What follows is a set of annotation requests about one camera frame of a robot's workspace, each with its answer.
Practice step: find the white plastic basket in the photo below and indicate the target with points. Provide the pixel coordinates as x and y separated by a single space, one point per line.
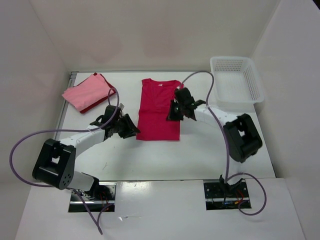
236 80

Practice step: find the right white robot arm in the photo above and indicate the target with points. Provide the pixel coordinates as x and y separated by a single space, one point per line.
238 131

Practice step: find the dark red t-shirt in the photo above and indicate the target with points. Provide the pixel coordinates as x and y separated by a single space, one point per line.
97 90

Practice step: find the pink t-shirt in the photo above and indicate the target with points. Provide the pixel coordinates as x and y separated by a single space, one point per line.
73 94

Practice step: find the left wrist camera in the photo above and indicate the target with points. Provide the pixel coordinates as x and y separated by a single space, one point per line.
121 106

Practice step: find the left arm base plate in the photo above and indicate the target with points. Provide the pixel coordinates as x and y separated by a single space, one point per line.
103 200

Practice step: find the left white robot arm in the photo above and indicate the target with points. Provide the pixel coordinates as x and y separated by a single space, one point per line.
55 164

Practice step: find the magenta t-shirt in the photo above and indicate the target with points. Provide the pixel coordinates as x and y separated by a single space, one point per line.
155 101

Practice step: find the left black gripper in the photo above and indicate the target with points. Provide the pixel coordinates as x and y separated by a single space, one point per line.
132 127

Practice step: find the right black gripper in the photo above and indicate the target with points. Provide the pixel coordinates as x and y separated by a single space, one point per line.
171 116

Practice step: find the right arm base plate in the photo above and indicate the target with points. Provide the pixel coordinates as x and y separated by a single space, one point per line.
217 199

